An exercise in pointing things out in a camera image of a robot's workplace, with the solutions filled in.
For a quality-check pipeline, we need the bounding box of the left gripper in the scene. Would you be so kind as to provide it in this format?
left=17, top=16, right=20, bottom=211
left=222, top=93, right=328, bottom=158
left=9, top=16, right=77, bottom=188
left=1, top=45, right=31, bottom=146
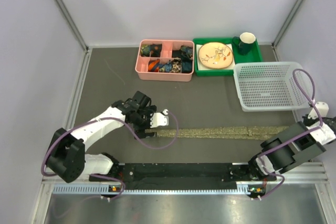
left=133, top=105, right=156, bottom=138

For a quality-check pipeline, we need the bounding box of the olive green patterned tie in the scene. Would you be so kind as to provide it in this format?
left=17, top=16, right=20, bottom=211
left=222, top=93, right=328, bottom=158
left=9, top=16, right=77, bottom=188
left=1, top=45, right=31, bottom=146
left=144, top=125, right=291, bottom=141

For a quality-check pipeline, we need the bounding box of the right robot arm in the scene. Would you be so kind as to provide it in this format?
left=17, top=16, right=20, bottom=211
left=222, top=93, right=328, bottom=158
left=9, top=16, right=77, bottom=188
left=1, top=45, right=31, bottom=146
left=245, top=118, right=335, bottom=180

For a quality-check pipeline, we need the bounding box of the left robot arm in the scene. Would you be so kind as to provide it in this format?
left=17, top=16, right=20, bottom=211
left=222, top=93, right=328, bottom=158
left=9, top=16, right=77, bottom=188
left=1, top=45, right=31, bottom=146
left=41, top=91, right=157, bottom=183

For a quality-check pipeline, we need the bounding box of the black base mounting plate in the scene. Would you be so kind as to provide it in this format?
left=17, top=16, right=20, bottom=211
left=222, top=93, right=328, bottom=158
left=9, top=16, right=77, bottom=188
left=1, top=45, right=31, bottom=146
left=88, top=162, right=276, bottom=198

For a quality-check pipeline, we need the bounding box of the rolled orange blue tie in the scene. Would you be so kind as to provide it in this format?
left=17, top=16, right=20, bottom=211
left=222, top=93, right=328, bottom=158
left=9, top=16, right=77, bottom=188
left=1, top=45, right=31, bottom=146
left=148, top=59, right=164, bottom=72

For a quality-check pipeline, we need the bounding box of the pink divided storage box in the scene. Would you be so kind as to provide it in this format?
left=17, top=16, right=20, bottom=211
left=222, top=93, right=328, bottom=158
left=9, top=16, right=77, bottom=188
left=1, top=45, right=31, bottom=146
left=135, top=39, right=195, bottom=82

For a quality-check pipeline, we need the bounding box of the rolled dark paisley tie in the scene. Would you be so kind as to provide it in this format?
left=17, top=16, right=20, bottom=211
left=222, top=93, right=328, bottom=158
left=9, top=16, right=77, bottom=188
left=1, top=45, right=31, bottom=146
left=159, top=60, right=192, bottom=74

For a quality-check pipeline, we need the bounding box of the rolled dark floral tie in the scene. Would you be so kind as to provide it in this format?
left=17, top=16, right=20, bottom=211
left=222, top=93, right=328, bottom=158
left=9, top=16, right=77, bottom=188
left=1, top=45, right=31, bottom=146
left=140, top=44, right=162, bottom=57

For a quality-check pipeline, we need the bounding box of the rolled teal patterned tie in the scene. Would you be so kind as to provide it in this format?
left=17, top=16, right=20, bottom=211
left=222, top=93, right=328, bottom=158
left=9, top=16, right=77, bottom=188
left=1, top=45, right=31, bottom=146
left=172, top=46, right=193, bottom=61

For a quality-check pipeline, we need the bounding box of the cream floral plate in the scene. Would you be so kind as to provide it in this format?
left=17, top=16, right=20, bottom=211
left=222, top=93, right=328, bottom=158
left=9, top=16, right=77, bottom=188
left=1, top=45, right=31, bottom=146
left=198, top=42, right=234, bottom=70

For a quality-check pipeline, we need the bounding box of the white perforated plastic basket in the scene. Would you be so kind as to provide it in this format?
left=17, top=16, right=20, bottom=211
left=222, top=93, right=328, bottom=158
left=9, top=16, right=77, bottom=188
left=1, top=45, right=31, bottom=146
left=233, top=62, right=316, bottom=112

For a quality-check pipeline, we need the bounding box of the dark green mug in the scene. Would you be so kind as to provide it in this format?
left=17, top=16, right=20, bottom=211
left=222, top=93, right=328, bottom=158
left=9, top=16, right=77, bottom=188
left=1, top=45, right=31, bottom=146
left=232, top=32, right=256, bottom=55

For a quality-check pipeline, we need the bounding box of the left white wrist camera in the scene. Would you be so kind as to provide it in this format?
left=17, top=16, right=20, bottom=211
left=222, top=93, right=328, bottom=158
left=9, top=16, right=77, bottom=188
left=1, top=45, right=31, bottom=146
left=150, top=109, right=169, bottom=129

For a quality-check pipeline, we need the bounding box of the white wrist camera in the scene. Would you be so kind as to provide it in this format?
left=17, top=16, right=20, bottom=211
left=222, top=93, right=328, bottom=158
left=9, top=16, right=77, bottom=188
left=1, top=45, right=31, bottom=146
left=307, top=102, right=329, bottom=120
left=150, top=109, right=169, bottom=129

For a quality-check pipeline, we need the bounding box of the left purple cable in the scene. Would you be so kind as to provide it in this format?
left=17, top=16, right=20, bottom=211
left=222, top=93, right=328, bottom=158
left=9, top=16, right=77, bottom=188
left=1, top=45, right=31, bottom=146
left=41, top=110, right=180, bottom=198

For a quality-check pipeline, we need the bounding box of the purple cable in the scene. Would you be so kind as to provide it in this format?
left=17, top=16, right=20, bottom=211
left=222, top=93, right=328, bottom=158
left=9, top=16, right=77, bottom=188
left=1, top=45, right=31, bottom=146
left=256, top=68, right=324, bottom=200
left=41, top=110, right=180, bottom=198

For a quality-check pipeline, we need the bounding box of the grey slotted cable duct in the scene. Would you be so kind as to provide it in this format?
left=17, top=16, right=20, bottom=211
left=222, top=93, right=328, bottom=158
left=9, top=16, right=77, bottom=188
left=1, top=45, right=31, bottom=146
left=52, top=184, right=251, bottom=195

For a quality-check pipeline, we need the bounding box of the aluminium frame rail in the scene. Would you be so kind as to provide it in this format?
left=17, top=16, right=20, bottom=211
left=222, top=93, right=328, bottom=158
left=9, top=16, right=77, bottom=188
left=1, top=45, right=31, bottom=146
left=42, top=162, right=329, bottom=184

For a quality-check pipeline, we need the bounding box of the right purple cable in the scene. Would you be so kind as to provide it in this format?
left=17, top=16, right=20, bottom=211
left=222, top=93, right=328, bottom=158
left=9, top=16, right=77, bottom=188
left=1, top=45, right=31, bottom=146
left=256, top=68, right=324, bottom=200

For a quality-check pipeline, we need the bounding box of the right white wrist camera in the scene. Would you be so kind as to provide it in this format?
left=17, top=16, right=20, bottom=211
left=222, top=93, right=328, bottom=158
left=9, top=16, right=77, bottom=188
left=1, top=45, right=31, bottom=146
left=307, top=102, right=329, bottom=120

